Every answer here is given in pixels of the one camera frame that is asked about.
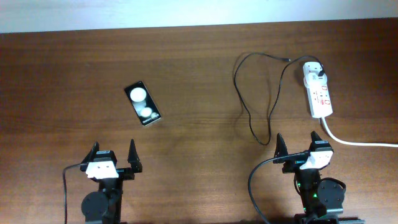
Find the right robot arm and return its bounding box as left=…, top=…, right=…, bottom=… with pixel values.
left=274, top=131, right=366, bottom=224

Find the white power strip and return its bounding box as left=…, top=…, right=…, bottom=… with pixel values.
left=306, top=84, right=333, bottom=118

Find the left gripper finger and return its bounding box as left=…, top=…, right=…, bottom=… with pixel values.
left=81, top=141, right=100, bottom=164
left=127, top=139, right=142, bottom=170

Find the white USB charger plug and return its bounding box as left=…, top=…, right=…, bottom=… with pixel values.
left=303, top=62, right=328, bottom=88

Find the black smartphone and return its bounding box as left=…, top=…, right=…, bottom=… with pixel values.
left=124, top=81, right=162, bottom=126

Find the black charging cable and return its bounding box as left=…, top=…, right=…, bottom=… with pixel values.
left=233, top=52, right=325, bottom=146

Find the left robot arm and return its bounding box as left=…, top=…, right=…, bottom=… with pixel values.
left=80, top=140, right=142, bottom=224

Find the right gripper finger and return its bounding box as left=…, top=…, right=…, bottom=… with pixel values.
left=310, top=131, right=323, bottom=146
left=274, top=133, right=289, bottom=158

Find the right black camera cable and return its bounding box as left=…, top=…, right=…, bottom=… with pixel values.
left=248, top=151, right=312, bottom=224

